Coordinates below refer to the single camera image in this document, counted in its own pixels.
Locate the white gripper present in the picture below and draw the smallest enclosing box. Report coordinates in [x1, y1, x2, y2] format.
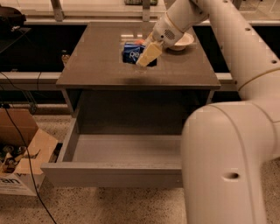
[136, 14, 184, 67]

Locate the blue pepsi can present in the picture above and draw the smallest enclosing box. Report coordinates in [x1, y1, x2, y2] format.
[122, 42, 158, 67]

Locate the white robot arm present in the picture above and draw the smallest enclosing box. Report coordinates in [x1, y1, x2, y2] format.
[138, 0, 280, 224]

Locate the grey cabinet with glossy top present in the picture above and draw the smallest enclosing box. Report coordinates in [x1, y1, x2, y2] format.
[56, 22, 221, 111]

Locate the open grey top drawer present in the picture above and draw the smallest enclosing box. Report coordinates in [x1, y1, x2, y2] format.
[40, 90, 217, 189]

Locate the red apple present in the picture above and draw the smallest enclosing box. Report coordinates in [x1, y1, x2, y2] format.
[135, 39, 144, 45]

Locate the white bowl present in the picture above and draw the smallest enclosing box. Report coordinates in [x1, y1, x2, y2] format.
[170, 32, 194, 51]

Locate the small glass bottle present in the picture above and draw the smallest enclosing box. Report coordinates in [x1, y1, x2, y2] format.
[61, 50, 70, 66]

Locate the black bag on desk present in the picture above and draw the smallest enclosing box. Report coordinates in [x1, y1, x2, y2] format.
[0, 6, 26, 33]

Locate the cardboard box with cans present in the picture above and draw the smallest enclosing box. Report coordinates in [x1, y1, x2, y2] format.
[0, 108, 58, 196]

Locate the black cable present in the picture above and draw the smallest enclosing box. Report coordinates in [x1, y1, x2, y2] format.
[0, 71, 58, 224]

